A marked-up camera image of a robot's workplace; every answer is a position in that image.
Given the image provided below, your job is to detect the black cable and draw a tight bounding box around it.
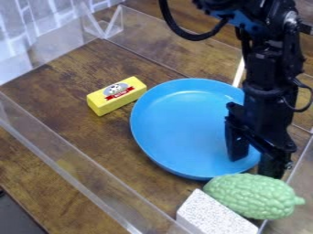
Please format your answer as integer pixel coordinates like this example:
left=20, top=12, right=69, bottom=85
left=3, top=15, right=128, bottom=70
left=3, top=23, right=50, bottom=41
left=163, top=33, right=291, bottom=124
left=157, top=0, right=313, bottom=113

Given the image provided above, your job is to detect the yellow butter box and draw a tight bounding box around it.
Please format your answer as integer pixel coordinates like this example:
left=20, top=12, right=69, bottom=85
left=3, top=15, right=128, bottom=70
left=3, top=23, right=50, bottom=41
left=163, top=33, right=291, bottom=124
left=86, top=76, right=147, bottom=116

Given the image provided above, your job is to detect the blue round tray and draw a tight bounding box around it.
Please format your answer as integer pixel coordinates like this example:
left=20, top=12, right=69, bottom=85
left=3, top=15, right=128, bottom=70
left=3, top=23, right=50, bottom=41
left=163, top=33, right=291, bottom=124
left=129, top=78, right=260, bottom=181

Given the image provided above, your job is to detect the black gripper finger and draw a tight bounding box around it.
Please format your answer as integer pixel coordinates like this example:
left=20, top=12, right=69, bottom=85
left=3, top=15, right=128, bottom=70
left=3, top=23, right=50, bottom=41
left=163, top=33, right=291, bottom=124
left=258, top=154, right=292, bottom=179
left=224, top=123, right=248, bottom=162

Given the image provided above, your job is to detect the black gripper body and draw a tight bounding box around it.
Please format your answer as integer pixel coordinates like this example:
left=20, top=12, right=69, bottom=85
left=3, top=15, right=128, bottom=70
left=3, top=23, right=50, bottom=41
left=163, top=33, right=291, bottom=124
left=224, top=101, right=296, bottom=155

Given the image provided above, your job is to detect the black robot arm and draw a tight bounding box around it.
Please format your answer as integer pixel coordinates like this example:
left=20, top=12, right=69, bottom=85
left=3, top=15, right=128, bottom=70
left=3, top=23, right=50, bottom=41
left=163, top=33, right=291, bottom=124
left=192, top=0, right=306, bottom=179

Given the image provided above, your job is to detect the green bumpy gourd toy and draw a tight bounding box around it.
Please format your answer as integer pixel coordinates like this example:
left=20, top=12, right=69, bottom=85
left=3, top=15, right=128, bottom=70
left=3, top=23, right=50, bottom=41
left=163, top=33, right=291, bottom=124
left=203, top=174, right=306, bottom=219

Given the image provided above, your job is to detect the white speckled foam block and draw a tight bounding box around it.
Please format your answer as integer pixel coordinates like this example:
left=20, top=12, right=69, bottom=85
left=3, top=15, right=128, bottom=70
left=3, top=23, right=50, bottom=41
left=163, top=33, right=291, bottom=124
left=176, top=189, right=259, bottom=234

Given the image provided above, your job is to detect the clear acrylic enclosure wall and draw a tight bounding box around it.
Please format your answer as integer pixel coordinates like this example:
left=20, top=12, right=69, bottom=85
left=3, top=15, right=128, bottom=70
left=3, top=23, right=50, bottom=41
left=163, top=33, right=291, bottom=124
left=0, top=0, right=313, bottom=234

